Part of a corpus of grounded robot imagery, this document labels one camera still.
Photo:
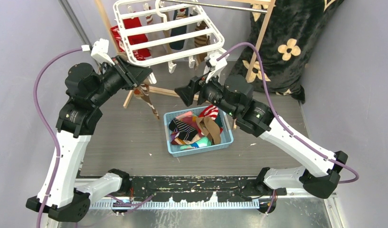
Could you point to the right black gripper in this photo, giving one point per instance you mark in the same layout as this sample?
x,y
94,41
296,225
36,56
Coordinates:
x,y
187,92

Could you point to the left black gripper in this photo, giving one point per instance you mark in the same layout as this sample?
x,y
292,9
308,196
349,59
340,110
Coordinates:
x,y
132,75

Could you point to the red white striped sock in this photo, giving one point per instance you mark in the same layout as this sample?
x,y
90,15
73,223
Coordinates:
x,y
210,111

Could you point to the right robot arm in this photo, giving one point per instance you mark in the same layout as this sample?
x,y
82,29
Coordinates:
x,y
319,173

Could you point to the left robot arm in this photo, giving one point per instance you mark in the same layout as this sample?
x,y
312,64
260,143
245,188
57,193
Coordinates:
x,y
87,91

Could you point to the red sock plain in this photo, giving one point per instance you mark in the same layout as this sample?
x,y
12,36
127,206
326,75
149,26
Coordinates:
x,y
140,54

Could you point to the pink sock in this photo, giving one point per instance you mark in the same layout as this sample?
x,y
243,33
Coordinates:
x,y
186,117

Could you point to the light blue plastic basket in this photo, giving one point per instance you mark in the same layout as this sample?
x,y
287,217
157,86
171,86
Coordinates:
x,y
226,135

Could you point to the black striped sock in basket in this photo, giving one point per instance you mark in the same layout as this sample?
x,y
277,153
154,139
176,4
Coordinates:
x,y
183,130

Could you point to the dark green sock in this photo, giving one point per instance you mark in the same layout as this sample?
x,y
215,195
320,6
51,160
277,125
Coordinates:
x,y
218,121

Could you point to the red snowflake sock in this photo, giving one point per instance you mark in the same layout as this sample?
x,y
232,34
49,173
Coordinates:
x,y
117,38

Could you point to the mint green sock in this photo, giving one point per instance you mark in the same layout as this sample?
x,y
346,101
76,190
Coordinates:
x,y
202,142

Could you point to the brown striped sock rear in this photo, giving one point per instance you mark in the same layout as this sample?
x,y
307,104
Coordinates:
x,y
201,41

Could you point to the navy patterned sock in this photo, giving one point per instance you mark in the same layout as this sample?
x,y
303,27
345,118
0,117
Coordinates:
x,y
179,14

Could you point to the metal hanging rod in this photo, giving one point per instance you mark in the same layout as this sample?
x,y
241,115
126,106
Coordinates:
x,y
218,6

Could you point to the black floral blanket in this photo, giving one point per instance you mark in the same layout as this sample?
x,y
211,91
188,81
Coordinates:
x,y
289,40

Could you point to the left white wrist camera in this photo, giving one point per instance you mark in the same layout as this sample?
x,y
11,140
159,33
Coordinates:
x,y
99,51

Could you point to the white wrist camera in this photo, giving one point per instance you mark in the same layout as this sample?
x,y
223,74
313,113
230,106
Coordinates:
x,y
99,51
215,62

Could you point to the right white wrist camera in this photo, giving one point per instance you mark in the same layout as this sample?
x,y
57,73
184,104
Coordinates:
x,y
215,62

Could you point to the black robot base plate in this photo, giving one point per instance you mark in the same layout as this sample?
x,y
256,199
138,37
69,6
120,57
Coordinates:
x,y
192,188

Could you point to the wooden drying rack frame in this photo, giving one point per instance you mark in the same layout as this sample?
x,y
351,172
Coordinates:
x,y
264,6

